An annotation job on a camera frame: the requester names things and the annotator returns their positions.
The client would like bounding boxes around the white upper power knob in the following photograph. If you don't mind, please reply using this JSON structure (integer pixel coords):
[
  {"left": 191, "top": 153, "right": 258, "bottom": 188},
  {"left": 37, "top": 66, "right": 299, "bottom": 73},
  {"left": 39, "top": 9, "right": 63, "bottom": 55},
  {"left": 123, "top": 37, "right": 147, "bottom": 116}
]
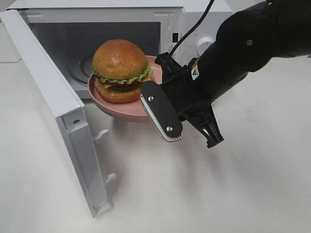
[{"left": 195, "top": 35, "right": 215, "bottom": 56}]

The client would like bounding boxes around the glass microwave turntable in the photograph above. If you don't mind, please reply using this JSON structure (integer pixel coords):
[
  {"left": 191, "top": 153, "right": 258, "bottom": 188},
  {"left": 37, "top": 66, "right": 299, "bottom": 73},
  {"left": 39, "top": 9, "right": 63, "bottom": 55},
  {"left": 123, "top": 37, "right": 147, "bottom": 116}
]
[{"left": 67, "top": 53, "right": 94, "bottom": 85}]

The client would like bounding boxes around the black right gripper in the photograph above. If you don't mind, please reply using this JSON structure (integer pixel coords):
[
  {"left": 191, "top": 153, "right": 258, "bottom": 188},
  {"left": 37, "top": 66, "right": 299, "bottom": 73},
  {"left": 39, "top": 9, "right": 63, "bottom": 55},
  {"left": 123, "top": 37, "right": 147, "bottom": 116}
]
[{"left": 140, "top": 68, "right": 224, "bottom": 148}]

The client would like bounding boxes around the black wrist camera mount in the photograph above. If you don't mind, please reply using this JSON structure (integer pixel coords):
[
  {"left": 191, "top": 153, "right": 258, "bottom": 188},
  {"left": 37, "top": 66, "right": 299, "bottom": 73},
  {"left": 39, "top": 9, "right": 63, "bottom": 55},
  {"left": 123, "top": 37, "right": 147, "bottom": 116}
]
[{"left": 155, "top": 52, "right": 187, "bottom": 83}]

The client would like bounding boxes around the white microwave door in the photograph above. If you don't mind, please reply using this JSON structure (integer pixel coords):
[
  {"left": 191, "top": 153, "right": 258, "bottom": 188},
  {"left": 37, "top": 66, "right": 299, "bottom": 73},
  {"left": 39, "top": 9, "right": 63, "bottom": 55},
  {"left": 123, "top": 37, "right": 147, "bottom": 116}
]
[{"left": 0, "top": 10, "right": 116, "bottom": 218}]

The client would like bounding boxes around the white warning label sticker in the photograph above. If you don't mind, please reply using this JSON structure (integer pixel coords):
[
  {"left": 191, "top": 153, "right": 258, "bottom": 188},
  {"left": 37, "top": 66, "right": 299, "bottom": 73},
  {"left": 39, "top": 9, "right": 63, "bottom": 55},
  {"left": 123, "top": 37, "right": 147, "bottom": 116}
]
[{"left": 165, "top": 43, "right": 182, "bottom": 61}]

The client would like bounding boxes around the white microwave oven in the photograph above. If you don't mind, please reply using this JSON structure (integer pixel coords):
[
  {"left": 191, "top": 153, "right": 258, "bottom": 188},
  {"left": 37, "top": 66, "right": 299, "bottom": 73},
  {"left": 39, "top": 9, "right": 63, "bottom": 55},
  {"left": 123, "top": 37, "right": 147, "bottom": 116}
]
[{"left": 5, "top": 0, "right": 233, "bottom": 99}]

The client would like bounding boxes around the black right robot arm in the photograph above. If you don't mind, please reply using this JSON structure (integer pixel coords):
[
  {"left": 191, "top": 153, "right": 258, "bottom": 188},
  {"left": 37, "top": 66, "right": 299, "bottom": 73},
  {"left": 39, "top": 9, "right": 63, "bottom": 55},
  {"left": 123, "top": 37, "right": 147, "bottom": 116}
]
[{"left": 140, "top": 0, "right": 311, "bottom": 148}]

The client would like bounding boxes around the burger with lettuce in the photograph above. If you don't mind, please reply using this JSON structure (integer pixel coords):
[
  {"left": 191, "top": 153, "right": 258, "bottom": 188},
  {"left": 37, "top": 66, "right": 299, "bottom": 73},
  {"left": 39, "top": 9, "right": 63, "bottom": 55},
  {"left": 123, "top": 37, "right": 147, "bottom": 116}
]
[{"left": 91, "top": 39, "right": 151, "bottom": 103}]

